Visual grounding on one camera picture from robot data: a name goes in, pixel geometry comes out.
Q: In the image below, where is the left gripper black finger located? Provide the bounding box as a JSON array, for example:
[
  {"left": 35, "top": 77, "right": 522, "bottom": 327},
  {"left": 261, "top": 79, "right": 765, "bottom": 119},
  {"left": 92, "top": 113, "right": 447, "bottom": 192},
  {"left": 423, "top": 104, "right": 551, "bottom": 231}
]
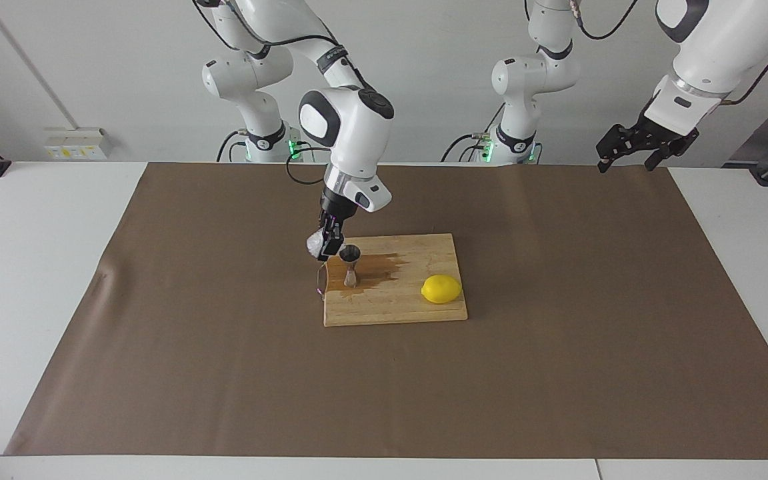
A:
[
  {"left": 644, "top": 130, "right": 700, "bottom": 172},
  {"left": 596, "top": 123, "right": 646, "bottom": 173}
]

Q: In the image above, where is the steel double jigger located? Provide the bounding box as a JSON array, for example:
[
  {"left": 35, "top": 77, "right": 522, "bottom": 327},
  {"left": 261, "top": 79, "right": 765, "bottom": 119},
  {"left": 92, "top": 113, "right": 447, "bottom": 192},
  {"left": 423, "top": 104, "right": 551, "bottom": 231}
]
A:
[{"left": 338, "top": 245, "right": 362, "bottom": 288}]

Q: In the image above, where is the wooden cutting board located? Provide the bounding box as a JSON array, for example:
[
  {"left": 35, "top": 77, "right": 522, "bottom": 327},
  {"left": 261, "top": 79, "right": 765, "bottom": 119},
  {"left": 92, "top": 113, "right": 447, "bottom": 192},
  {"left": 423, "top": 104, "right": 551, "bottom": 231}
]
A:
[{"left": 316, "top": 233, "right": 469, "bottom": 328}]

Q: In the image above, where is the yellow lemon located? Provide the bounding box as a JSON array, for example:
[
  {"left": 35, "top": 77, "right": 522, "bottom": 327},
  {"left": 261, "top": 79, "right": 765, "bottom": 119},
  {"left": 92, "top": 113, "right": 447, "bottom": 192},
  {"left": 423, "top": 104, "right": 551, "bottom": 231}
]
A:
[{"left": 421, "top": 274, "right": 463, "bottom": 305}]

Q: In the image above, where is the brown paper table mat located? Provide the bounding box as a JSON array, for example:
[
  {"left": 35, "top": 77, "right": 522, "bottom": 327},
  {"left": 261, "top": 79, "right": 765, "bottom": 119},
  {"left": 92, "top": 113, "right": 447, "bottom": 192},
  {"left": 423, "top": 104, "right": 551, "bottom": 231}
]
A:
[{"left": 4, "top": 162, "right": 768, "bottom": 461}]

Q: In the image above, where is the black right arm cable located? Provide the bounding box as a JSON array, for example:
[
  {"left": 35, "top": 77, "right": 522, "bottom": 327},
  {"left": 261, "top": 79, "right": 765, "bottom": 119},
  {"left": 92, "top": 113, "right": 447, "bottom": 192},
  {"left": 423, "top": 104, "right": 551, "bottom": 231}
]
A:
[{"left": 194, "top": 0, "right": 339, "bottom": 186}]

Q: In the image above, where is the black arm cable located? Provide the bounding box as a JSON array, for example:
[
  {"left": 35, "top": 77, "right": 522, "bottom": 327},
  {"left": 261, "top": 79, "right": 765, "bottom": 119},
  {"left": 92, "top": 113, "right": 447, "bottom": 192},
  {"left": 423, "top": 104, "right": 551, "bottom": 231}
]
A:
[
  {"left": 194, "top": 0, "right": 339, "bottom": 186},
  {"left": 571, "top": 0, "right": 768, "bottom": 107}
]

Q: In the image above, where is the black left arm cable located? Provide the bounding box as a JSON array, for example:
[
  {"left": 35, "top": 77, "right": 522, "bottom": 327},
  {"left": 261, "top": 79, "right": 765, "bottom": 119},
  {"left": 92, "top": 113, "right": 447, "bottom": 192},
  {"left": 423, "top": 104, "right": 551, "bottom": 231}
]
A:
[{"left": 571, "top": 0, "right": 768, "bottom": 107}]

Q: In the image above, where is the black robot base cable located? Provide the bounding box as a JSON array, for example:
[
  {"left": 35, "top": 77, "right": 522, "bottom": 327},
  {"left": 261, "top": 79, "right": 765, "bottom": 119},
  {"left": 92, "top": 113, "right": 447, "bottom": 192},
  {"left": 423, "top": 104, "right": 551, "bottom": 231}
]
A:
[
  {"left": 441, "top": 132, "right": 493, "bottom": 163},
  {"left": 216, "top": 130, "right": 249, "bottom": 163}
]

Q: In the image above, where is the white wall socket strip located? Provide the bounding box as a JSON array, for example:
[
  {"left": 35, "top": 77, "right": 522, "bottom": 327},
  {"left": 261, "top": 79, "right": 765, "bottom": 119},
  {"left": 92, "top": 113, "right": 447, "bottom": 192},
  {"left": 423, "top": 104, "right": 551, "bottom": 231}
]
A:
[{"left": 44, "top": 128, "right": 113, "bottom": 161}]

